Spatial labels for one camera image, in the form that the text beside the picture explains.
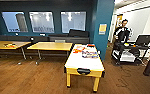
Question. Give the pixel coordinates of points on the grey sofa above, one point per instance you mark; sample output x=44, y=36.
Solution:
x=77, y=39

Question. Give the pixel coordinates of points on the black sofa cushion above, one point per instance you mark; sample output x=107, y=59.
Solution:
x=78, y=33

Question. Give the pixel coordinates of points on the red black game box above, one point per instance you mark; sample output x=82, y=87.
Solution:
x=91, y=44

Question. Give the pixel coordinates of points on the white vent panel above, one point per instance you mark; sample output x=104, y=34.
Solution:
x=60, y=40

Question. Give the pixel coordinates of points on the white air hockey table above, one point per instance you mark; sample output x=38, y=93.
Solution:
x=84, y=63

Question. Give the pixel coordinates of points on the large wooden table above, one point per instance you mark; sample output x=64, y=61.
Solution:
x=51, y=46

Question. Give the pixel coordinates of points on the glass window pane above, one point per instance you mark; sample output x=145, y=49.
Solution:
x=73, y=21
x=14, y=21
x=41, y=22

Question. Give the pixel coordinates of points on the person in black jacket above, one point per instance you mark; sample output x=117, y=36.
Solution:
x=121, y=33

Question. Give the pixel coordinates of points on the black wheeled cart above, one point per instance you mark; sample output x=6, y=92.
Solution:
x=127, y=53

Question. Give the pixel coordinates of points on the dark bench sofa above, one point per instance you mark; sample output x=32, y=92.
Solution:
x=11, y=38

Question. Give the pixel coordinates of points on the orange item on table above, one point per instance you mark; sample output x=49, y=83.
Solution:
x=9, y=45

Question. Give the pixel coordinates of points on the black laptop screen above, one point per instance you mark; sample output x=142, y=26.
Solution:
x=144, y=40

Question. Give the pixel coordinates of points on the black box on floor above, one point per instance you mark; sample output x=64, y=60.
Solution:
x=149, y=67

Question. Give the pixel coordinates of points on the yellow wall poster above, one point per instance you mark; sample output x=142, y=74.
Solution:
x=102, y=29

